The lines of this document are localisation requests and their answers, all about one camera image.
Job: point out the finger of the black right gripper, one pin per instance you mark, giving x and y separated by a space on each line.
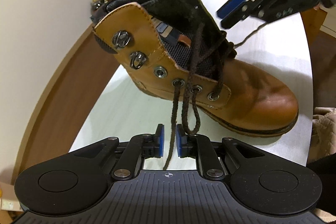
233 8
234 17

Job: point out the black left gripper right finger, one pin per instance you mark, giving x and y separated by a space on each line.
186 144

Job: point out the dark brown braided shoelace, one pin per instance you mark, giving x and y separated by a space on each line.
189 96

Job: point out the tan leather boot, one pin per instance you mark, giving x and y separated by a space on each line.
153 41

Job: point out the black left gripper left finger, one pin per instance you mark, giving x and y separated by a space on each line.
153 144

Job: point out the beige quilted cloth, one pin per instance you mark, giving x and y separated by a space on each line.
322 142

